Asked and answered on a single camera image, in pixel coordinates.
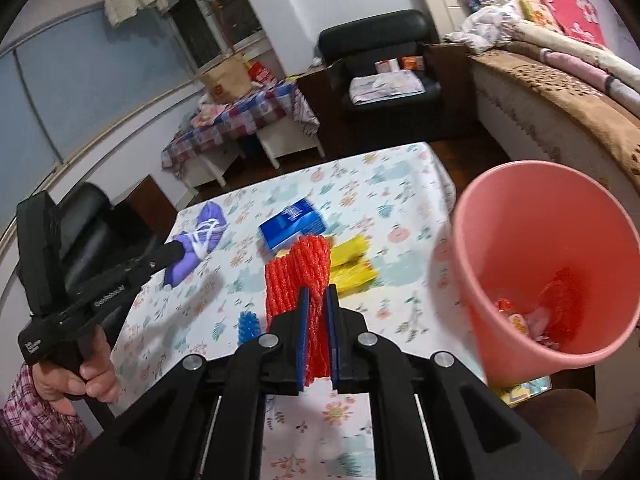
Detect red gift bag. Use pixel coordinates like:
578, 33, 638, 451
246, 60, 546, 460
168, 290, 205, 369
247, 60, 276, 86

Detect brown floral blanket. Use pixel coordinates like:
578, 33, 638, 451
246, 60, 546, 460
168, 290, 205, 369
470, 40, 640, 191

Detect wooden coat rack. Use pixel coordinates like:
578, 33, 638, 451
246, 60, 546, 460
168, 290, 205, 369
210, 0, 239, 58

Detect crumpled white quilt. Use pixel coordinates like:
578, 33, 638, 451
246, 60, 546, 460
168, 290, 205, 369
445, 0, 523, 53

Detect person's left forearm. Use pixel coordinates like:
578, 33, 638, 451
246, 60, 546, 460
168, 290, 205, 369
0, 362, 96, 476

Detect colourful printed sheet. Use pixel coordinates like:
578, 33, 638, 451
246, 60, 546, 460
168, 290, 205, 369
492, 377, 552, 406

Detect yellow plastic bag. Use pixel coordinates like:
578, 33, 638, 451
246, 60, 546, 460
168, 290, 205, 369
327, 237, 379, 293

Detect red floral pillow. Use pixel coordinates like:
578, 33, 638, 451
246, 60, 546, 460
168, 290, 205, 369
530, 0, 606, 46

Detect red mesh net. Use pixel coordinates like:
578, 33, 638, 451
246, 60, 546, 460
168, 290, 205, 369
540, 267, 589, 341

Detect black leather armchair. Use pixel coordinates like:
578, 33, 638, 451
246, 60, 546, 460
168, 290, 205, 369
55, 175, 178, 306
300, 9, 473, 141

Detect red foam net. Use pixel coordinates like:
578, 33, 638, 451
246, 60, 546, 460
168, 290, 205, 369
264, 234, 332, 387

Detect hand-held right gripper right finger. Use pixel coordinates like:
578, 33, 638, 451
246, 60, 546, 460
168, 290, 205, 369
324, 283, 582, 480

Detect blue tissue packet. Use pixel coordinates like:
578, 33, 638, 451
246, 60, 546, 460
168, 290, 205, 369
259, 199, 328, 250

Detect rolled pink cream quilt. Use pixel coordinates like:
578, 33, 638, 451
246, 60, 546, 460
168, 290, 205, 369
505, 17, 640, 111

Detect person's left hand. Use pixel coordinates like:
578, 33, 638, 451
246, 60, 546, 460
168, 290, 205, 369
32, 326, 122, 417

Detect white stool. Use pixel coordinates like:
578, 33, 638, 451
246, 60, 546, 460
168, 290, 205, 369
257, 120, 323, 168
187, 150, 241, 188

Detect dark barred window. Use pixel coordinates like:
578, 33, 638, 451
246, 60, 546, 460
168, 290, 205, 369
167, 0, 266, 68

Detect checkered tablecloth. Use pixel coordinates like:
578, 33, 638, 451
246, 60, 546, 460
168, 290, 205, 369
161, 80, 321, 176

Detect pink clothes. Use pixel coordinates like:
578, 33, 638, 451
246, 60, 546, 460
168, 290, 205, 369
190, 105, 226, 128

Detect yellow floral pillow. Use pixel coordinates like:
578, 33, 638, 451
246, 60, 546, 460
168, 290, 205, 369
519, 0, 561, 31

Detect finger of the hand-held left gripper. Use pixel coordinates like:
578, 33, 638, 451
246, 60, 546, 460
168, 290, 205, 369
132, 241, 186, 281

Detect blue foam net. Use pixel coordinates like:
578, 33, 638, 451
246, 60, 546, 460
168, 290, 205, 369
237, 310, 264, 346

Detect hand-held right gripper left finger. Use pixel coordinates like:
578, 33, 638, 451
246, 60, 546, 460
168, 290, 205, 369
60, 286, 311, 480

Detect brown paper bag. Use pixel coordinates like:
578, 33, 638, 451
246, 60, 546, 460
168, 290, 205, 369
201, 54, 253, 101

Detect cream wooden bed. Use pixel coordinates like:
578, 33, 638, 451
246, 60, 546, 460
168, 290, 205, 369
412, 0, 640, 196

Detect brown wooden stool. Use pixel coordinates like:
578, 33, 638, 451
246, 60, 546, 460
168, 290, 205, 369
515, 389, 599, 461

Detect large blue window pane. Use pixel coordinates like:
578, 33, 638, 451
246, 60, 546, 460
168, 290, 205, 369
0, 5, 201, 241

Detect pink plastic bucket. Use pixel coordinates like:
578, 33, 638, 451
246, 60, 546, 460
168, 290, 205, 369
450, 160, 640, 386

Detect purple plastic bag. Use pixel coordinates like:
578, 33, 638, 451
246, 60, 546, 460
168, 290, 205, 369
161, 201, 227, 289

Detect folded pale cloth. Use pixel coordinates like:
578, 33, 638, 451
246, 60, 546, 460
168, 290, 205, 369
349, 70, 426, 106

